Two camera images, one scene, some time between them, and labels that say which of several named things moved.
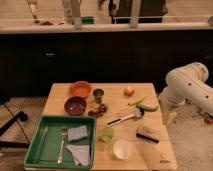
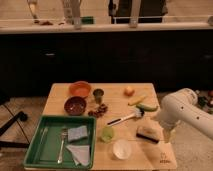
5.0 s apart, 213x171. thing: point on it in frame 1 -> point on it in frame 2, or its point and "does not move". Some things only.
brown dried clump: [99, 112] does not move
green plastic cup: [107, 134] does not move
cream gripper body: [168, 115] -> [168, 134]
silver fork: [64, 135] does not move
